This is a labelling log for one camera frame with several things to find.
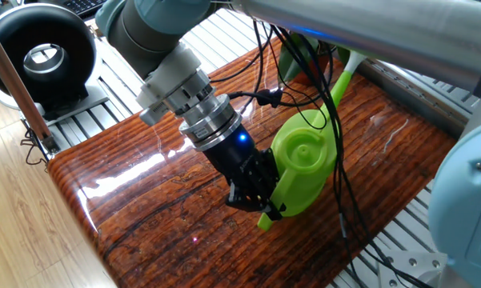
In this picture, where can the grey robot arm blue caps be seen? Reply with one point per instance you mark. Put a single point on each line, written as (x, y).
(164, 36)

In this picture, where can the green plastic watering can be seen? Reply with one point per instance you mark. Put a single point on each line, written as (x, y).
(304, 176)

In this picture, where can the terracotta plant pot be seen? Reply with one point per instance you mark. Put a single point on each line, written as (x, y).
(316, 68)

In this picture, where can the green leafy plant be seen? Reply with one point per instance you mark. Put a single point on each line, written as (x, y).
(290, 64)

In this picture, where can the silver robot mounting plate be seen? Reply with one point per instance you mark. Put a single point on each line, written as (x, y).
(408, 266)

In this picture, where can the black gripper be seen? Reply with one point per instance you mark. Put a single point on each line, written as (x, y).
(232, 158)

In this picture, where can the black keyboard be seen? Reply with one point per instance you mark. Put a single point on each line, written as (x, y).
(84, 6)

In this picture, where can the brown diagonal frame bar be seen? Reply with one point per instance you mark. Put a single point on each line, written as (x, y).
(12, 80)

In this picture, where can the wood grain board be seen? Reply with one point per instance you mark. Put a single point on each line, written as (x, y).
(144, 240)

